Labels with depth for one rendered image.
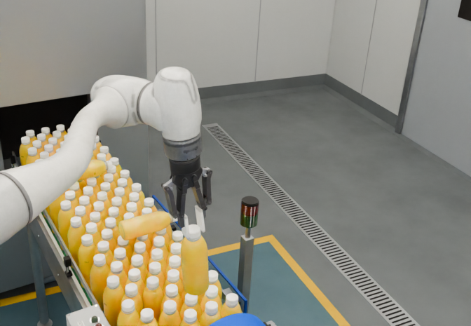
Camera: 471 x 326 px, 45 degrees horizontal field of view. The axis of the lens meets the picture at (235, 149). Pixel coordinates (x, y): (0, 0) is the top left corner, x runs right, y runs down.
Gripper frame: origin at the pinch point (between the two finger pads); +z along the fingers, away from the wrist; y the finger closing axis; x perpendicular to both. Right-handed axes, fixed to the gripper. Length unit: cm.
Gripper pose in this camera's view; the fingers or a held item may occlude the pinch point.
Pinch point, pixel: (192, 222)
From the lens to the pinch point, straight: 146.4
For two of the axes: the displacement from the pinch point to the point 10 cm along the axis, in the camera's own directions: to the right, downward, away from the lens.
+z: 0.6, 8.7, 4.9
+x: -5.4, -3.8, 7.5
